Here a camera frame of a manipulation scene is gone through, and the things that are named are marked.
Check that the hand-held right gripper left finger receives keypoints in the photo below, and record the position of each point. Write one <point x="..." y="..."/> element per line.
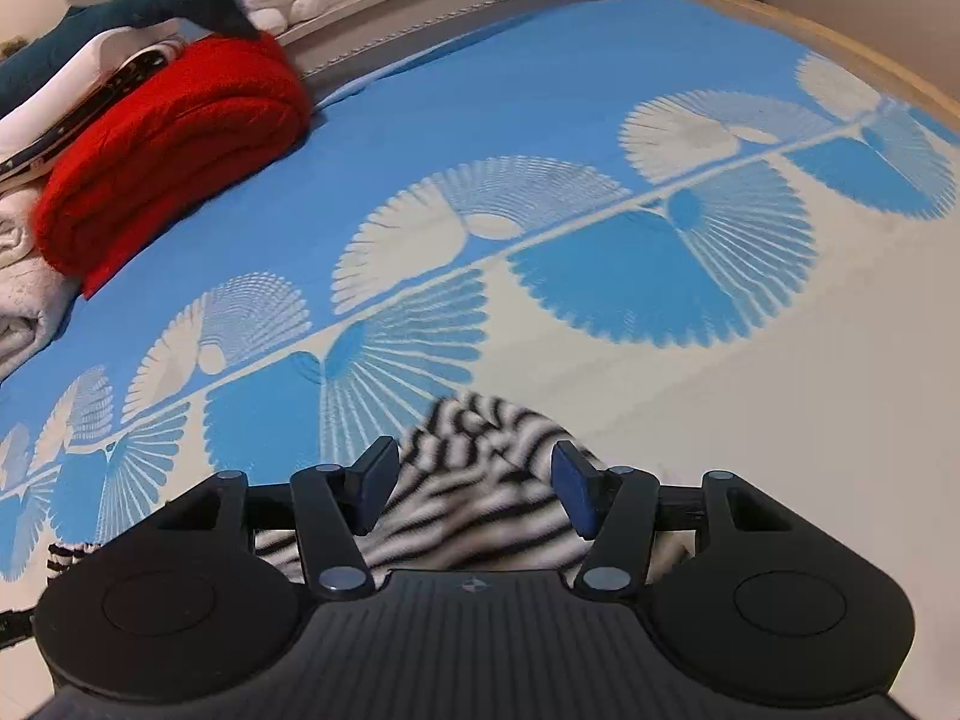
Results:
<point x="371" y="491"/>

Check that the brown plush toy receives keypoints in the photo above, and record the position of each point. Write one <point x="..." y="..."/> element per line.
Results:
<point x="9" y="49"/>

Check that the blue shark plush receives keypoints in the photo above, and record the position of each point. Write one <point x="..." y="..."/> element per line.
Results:
<point x="112" y="19"/>

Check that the white folded quilt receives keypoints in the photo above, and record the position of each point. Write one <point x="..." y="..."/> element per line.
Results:
<point x="26" y="277"/>

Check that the dark trimmed folded blanket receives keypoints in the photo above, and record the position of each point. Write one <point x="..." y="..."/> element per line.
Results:
<point x="82" y="112"/>

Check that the blue patterned bed sheet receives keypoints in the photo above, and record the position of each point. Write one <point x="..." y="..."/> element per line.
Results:
<point x="525" y="127"/>

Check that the white folded pillow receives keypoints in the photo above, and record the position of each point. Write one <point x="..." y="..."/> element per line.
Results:
<point x="45" y="94"/>

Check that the red folded blanket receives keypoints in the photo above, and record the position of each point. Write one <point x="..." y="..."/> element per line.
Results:
<point x="172" y="157"/>

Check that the striped hooded shirt white vest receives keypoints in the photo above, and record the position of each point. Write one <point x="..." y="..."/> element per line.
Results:
<point x="480" y="495"/>

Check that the wooden bed frame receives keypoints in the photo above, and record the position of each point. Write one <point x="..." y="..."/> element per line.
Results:
<point x="825" y="26"/>

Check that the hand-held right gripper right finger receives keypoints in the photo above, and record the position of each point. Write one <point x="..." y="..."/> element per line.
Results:
<point x="576" y="491"/>

